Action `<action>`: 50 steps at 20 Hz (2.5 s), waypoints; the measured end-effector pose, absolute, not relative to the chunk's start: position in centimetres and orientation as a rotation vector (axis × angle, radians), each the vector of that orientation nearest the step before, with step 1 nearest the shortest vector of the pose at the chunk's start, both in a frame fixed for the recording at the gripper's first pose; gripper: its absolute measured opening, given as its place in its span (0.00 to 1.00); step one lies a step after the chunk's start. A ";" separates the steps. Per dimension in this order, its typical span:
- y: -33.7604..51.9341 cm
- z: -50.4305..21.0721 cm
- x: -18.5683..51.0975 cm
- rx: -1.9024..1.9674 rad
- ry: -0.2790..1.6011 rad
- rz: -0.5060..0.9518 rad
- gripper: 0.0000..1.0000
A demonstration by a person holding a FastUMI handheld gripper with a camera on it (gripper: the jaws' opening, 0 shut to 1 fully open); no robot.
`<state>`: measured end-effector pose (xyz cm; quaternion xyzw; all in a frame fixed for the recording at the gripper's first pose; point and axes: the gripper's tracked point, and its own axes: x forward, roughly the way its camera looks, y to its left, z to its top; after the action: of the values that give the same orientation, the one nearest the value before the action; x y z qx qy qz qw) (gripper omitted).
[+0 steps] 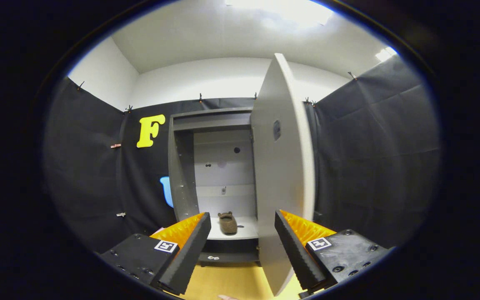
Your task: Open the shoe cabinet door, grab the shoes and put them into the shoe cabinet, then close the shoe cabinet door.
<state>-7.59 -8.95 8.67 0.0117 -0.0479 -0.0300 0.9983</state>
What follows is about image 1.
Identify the small ceiling light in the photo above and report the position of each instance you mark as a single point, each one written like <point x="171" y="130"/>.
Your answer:
<point x="386" y="54"/>

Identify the grey shoe cabinet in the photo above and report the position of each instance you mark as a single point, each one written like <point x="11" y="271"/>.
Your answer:
<point x="181" y="175"/>

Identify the brown fuzzy shoe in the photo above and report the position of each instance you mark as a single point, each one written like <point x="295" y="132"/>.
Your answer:
<point x="227" y="224"/>

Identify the pink cloth clip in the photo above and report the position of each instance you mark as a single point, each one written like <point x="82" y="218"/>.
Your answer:
<point x="116" y="146"/>

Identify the black backdrop cloth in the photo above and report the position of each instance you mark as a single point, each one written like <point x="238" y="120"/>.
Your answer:
<point x="377" y="158"/>

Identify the beige shoe cabinet door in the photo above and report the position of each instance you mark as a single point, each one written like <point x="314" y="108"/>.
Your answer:
<point x="283" y="175"/>

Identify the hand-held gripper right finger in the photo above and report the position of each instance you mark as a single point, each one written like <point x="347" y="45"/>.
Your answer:
<point x="296" y="254"/>

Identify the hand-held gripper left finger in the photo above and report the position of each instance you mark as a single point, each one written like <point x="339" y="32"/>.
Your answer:
<point x="188" y="254"/>

